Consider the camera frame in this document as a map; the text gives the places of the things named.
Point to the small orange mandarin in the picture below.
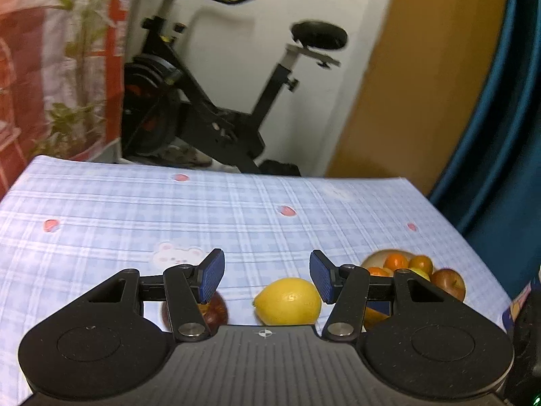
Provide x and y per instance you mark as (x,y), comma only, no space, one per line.
(422,263)
(376,271)
(396,261)

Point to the beige round plate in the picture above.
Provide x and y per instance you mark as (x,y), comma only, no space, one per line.
(374,259)

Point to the dark blue curtain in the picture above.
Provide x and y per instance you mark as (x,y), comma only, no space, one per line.
(507,156)

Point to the blue checked tablecloth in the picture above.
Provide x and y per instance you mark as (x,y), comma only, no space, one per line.
(126,211)

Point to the large dull orange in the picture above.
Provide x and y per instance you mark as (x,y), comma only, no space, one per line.
(374,317)

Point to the printed backdrop cloth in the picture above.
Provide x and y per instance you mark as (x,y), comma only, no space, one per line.
(42,72)

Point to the large yellow lemon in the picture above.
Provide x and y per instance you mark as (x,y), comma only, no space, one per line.
(287,300)

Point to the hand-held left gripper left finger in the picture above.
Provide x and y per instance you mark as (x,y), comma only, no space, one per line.
(212,275)

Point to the black exercise bike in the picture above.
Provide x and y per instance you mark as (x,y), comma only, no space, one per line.
(203,110)

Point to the reddish brown apple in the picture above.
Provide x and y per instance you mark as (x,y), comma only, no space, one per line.
(450,283)

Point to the dark purple mangosteen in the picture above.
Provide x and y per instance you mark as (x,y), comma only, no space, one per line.
(215,311)

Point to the brown sandals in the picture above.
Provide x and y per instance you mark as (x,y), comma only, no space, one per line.
(190,158)

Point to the wooden door panel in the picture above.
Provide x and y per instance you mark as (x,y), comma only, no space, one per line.
(414,93)

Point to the round green fruit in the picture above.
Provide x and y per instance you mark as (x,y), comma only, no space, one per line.
(420,275)

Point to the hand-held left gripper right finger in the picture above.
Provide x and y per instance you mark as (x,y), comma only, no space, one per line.
(322,277)

